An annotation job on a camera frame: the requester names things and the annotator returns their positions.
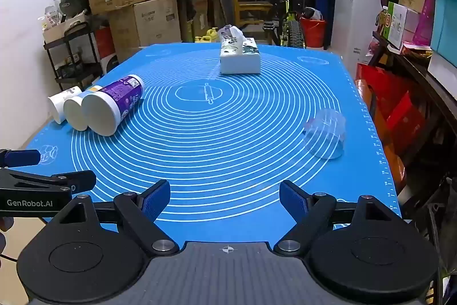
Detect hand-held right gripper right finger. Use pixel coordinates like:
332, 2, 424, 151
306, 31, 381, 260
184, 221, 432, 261
272, 179, 405, 255

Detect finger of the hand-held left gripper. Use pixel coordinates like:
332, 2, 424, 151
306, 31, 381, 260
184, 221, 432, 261
0, 169, 97, 194
0, 149, 41, 169

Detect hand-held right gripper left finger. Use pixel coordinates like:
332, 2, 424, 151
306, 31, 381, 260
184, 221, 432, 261
46, 179, 180, 255

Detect small white paper cup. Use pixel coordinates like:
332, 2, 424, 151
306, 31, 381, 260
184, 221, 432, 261
48, 86, 83, 124

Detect white paper cup blue band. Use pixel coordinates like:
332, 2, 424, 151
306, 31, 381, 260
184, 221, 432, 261
63, 85, 104, 132

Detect clear plastic cup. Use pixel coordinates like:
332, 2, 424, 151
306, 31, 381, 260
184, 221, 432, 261
303, 108, 347, 160

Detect purple printed paper cup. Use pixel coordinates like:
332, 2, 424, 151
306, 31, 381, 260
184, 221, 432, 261
81, 74, 145, 137

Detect person's left hand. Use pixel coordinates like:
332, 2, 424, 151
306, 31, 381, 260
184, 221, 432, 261
0, 217, 15, 257

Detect blue silicone baking mat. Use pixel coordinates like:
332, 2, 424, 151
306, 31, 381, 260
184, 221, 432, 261
10, 42, 405, 246

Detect black metal shelf cart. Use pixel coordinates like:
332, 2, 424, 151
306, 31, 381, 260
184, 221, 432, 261
42, 16, 108, 92

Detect red paper bags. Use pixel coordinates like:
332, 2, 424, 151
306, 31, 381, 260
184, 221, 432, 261
355, 63, 430, 156

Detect white tissue box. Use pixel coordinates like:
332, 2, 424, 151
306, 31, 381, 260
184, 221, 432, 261
219, 24, 261, 75

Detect black helmet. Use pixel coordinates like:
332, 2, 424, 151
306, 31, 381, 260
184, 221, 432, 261
59, 0, 89, 19

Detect red plastic bucket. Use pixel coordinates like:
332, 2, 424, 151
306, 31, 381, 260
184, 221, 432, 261
299, 17, 328, 49

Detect black bicycle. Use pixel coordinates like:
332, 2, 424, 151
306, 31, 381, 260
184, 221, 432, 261
242, 0, 315, 49

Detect yellow plastic jugs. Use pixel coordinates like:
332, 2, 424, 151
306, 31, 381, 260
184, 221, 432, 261
194, 27, 219, 43

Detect large plain cardboard box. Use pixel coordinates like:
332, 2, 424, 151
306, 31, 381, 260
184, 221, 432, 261
109, 0, 182, 60

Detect white chest freezer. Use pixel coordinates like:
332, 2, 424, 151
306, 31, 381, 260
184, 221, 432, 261
330, 0, 385, 77

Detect green and white carton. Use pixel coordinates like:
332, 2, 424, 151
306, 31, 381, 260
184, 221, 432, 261
386, 1, 419, 49

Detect pink gift bag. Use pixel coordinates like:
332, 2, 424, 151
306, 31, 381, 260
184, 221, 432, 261
413, 0, 437, 45

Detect teal plastic storage bin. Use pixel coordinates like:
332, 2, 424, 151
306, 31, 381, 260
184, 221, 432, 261
430, 0, 457, 58

